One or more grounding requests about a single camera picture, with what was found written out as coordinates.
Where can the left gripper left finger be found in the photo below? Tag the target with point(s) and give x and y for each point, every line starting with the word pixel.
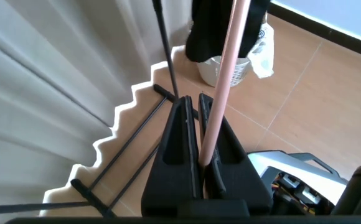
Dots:
pixel 168 183

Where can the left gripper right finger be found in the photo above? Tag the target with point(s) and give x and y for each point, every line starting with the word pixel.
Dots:
pixel 246 186

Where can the pink clothes hanger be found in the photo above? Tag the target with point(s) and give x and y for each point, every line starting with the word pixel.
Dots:
pixel 227 77

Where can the black garment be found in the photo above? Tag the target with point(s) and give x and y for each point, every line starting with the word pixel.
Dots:
pixel 208 31

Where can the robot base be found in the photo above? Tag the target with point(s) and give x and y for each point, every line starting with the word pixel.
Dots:
pixel 292 168

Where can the white laundry basket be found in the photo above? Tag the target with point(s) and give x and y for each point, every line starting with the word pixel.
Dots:
pixel 210 71

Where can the black clothes rack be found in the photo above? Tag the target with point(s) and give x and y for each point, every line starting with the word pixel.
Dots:
pixel 165 40

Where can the beige curtain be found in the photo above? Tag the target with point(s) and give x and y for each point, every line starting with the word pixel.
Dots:
pixel 59 62

